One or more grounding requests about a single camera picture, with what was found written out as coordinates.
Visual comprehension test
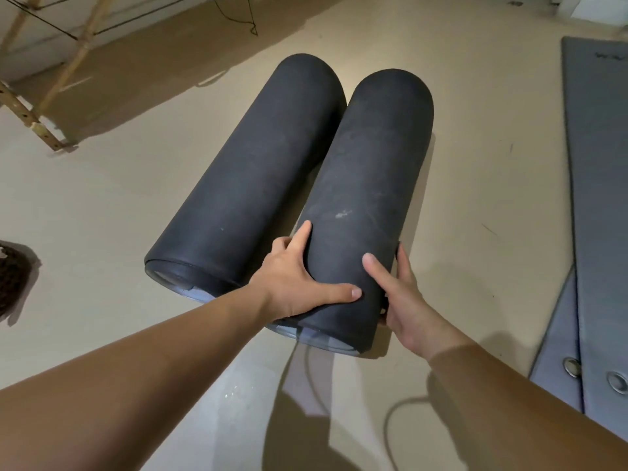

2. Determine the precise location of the person's right hand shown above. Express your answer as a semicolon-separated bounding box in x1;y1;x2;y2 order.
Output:
362;242;472;361

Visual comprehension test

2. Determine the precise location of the person's left hand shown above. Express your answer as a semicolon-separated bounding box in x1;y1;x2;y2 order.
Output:
247;220;363;322

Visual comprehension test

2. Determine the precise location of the person's left forearm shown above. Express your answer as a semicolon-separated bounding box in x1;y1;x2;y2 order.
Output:
0;284;273;471

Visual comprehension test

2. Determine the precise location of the person's right forearm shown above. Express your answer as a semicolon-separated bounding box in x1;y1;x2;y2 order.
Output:
427;338;628;471

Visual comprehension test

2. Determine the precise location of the wooden massage table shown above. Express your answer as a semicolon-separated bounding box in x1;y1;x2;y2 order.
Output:
0;0;118;152

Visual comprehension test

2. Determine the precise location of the dark wicker basket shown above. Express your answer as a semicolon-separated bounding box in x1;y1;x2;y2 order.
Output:
0;242;33;317

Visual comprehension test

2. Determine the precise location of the black hanging cord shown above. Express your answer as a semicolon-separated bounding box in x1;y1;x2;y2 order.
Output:
211;0;259;37

